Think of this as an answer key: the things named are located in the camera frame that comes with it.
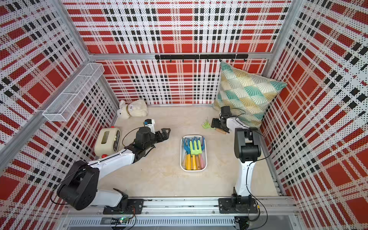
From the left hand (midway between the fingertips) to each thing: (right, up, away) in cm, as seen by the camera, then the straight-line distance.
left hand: (167, 130), depth 88 cm
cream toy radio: (-38, -6, 0) cm, 38 cm away
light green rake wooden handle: (+27, +2, +20) cm, 33 cm away
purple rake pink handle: (+22, -20, 0) cm, 29 cm away
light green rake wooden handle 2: (+18, -13, -2) cm, 22 cm away
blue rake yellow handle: (+12, -10, 0) cm, 16 cm away
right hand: (+35, +4, +15) cm, 38 cm away
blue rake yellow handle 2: (+16, -6, +4) cm, 18 cm away
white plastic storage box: (+9, -21, -7) cm, 24 cm away
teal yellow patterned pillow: (+51, +22, +1) cm, 55 cm away
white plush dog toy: (-26, +16, +18) cm, 36 cm away
